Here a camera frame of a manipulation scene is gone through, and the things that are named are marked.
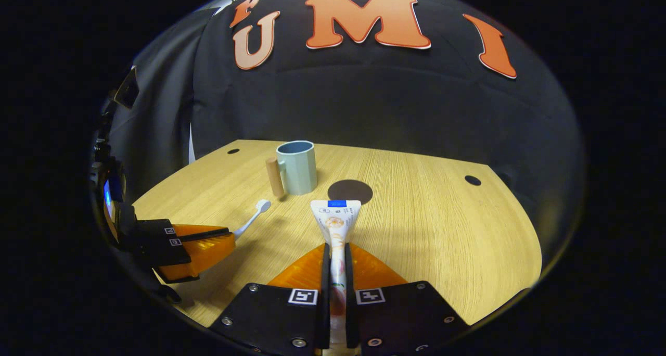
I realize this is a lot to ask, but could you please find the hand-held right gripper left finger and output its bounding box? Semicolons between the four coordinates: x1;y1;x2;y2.
208;243;332;356

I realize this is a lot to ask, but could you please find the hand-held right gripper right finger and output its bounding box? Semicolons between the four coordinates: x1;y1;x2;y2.
344;243;471;356

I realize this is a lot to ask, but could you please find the white toothpaste tube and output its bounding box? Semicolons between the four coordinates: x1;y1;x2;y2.
310;199;362;346

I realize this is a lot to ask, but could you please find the white toothbrush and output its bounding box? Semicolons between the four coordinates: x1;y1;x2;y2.
233;199;272;240

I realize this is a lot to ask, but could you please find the dark round coaster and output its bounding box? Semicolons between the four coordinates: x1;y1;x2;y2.
327;180;374;206

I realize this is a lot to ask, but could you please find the pale blue cup wooden handle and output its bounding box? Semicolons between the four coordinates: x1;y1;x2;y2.
265;140;318;198

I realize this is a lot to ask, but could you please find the black backdrop cloth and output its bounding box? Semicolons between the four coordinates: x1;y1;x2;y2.
101;0;586;232

